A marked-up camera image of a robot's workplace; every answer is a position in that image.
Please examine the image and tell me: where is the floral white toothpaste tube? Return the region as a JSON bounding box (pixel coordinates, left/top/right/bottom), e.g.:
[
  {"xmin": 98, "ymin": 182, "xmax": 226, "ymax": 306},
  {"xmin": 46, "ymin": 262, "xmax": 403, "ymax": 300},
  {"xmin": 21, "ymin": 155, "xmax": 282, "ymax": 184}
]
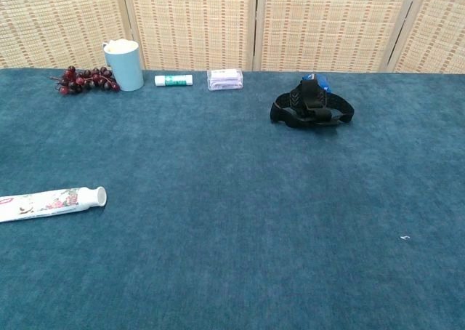
[{"xmin": 0, "ymin": 186, "xmax": 100, "ymax": 223}]

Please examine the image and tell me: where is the blue table mat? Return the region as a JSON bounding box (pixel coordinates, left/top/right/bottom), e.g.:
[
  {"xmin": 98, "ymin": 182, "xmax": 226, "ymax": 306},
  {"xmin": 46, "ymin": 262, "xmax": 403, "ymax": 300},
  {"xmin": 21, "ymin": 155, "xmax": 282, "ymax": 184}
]
[{"xmin": 0, "ymin": 67, "xmax": 465, "ymax": 330}]

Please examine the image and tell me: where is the clear purple plastic box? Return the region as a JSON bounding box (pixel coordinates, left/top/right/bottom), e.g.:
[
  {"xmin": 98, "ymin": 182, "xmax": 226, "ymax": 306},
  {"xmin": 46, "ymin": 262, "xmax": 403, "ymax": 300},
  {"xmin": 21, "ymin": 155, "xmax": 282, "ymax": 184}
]
[{"xmin": 206, "ymin": 68, "xmax": 243, "ymax": 91}]

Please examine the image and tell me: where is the white green glue stick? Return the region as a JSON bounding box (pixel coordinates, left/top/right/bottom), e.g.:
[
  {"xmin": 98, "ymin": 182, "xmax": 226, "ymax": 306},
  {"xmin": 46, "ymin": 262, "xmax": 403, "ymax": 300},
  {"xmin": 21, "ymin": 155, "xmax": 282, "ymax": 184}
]
[{"xmin": 154, "ymin": 74, "xmax": 194, "ymax": 87}]

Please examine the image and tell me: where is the blue foil package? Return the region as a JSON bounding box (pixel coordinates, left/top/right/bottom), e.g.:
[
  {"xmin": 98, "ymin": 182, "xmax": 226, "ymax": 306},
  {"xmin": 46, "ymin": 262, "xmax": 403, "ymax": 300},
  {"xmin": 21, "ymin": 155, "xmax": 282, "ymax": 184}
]
[{"xmin": 301, "ymin": 73, "xmax": 333, "ymax": 94}]

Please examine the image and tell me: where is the light blue mug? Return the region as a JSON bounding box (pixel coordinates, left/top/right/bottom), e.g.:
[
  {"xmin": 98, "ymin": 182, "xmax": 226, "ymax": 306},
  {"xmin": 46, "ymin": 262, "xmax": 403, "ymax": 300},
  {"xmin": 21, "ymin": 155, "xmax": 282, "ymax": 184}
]
[{"xmin": 102, "ymin": 39, "xmax": 145, "ymax": 92}]

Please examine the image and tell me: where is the bamboo folding screen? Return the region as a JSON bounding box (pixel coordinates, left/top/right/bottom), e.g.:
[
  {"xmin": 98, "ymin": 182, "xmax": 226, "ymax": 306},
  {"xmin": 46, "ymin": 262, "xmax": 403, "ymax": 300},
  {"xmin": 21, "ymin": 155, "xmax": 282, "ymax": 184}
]
[{"xmin": 0, "ymin": 0, "xmax": 465, "ymax": 73}]

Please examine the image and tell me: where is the dark red grape bunch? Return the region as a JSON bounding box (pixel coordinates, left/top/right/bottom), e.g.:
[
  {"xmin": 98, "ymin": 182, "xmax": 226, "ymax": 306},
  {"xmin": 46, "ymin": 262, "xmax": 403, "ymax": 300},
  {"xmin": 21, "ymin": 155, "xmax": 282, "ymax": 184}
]
[{"xmin": 49, "ymin": 65, "xmax": 121, "ymax": 96}]

